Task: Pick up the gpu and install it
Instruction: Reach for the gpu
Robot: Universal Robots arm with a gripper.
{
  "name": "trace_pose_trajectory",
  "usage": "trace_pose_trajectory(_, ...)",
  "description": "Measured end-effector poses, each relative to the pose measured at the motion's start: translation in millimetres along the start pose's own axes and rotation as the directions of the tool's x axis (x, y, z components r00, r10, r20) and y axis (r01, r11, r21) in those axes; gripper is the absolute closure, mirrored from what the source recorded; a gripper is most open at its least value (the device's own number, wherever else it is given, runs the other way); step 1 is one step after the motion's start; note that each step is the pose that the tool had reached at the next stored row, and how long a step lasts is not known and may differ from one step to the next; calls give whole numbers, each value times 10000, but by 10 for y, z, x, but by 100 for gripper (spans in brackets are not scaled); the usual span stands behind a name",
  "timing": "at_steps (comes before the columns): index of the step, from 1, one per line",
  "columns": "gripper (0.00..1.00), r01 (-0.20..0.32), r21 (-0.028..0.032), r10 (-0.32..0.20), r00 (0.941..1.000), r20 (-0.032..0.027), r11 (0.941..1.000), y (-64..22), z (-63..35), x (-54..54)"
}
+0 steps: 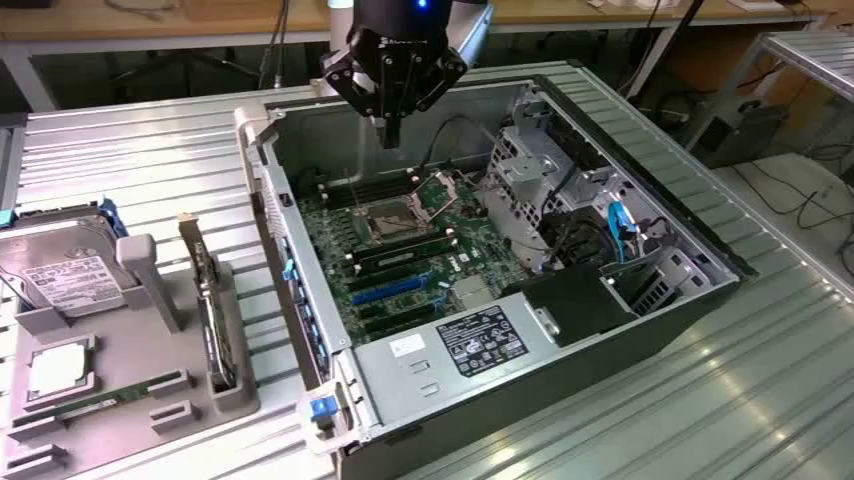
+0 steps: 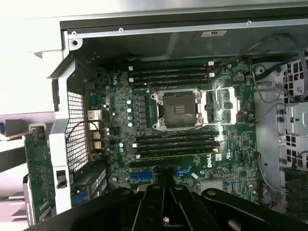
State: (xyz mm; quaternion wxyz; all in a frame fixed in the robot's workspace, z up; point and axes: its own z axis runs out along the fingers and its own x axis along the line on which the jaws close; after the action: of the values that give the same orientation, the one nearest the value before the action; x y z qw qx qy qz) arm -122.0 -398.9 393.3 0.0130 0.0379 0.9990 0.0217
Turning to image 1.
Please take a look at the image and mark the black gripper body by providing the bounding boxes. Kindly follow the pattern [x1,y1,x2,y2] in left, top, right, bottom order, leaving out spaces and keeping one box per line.
[349,0,455,97]

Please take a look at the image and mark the green graphics card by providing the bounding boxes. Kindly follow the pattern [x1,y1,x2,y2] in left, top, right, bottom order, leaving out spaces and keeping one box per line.
[176,212,238,389]

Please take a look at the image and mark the thin locking lever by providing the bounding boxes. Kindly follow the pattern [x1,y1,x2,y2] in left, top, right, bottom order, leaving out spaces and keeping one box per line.
[344,168,367,207]

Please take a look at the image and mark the silver drive cage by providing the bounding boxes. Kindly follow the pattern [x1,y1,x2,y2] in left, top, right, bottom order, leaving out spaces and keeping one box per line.
[479,124,615,261]

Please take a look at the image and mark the metal socket cover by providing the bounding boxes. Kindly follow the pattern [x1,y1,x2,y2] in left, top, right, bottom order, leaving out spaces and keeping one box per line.
[405,169,468,221]

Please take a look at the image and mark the wooden desk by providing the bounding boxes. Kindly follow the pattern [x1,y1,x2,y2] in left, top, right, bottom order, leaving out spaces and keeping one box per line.
[0,0,828,114]

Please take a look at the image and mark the CPU socket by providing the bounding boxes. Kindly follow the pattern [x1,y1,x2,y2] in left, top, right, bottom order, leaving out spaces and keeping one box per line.
[359,199,428,246]

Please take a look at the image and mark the green motherboard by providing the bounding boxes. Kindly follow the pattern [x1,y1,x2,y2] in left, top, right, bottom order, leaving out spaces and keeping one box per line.
[292,164,515,346]

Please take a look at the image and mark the installed RAM stick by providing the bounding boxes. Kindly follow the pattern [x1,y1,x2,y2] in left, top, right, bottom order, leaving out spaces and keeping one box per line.
[349,247,439,274]

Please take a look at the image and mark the blue expansion slot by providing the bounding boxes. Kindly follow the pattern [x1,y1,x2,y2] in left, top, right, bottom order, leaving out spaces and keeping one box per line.
[349,277,429,307]

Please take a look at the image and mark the black expansion slot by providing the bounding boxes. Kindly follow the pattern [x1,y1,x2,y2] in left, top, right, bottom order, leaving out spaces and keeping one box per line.
[365,313,447,340]
[363,299,441,326]

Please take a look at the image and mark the black box on floor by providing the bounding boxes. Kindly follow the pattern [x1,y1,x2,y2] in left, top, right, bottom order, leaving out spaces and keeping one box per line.
[705,102,788,169]

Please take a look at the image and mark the black plastic shroud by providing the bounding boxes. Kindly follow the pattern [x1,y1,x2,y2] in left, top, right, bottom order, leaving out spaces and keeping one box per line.
[519,267,641,349]

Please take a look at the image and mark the metal slat side table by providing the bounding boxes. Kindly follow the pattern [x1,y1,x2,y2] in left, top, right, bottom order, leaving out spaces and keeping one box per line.
[729,32,854,151]

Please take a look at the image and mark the grey power supply unit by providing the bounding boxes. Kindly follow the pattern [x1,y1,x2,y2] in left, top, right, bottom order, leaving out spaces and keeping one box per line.
[352,292,568,426]

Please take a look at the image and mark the silver hard disk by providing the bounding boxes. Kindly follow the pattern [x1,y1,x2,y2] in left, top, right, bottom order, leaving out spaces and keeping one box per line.
[0,204,128,319]

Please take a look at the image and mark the open black PC case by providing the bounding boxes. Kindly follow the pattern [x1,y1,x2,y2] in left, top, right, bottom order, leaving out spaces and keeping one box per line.
[232,59,759,480]

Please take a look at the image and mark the grey parts rack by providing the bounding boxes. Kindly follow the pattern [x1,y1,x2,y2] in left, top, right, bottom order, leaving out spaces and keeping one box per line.
[0,234,258,479]

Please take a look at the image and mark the silver CPU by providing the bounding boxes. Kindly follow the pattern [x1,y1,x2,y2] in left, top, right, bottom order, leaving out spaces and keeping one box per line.
[29,344,92,396]

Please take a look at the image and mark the green RAM stick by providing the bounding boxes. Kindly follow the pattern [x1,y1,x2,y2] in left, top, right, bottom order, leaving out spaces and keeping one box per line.
[49,384,158,417]

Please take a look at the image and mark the black wire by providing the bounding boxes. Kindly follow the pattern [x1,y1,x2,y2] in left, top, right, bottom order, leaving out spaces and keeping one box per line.
[425,115,499,169]

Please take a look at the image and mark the blue data wire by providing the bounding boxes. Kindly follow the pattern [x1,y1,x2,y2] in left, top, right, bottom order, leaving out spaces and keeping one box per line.
[607,201,643,265]

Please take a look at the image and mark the blue disk bracket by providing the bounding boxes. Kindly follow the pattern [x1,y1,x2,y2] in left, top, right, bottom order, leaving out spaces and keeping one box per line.
[0,198,132,241]

